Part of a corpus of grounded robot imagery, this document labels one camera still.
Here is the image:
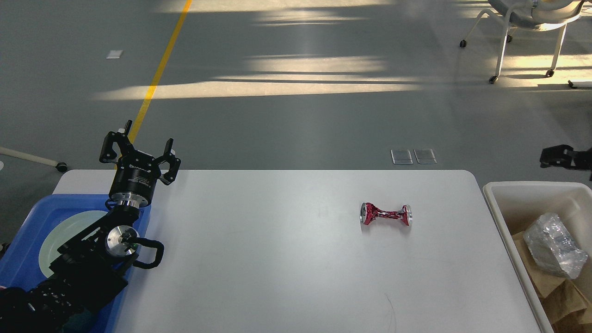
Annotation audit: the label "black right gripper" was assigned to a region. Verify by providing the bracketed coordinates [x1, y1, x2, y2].
[539, 145, 592, 172]

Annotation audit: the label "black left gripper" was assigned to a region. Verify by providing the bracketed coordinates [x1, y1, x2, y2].
[99, 120, 181, 207]

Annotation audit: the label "pale green plate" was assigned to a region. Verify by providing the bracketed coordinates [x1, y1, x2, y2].
[38, 210, 106, 278]

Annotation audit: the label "brown paper bag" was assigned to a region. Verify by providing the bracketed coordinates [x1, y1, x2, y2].
[512, 232, 565, 299]
[539, 272, 592, 333]

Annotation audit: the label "dark green mug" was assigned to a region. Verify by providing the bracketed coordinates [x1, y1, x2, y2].
[61, 309, 99, 333]

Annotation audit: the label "red candy wrapper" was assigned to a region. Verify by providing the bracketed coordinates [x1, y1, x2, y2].
[359, 202, 413, 226]

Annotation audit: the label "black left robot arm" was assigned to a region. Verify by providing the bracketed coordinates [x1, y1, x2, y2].
[1, 120, 181, 333]

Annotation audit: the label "white plastic bin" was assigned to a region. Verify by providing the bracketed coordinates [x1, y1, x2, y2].
[483, 181, 592, 333]

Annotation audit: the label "white chair at left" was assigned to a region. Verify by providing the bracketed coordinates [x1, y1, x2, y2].
[0, 146, 68, 173]

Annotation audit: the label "metal floor socket plates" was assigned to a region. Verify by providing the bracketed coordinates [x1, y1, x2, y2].
[390, 149, 438, 165]

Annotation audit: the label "white chair on casters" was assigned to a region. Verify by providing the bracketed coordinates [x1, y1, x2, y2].
[459, 0, 585, 85]

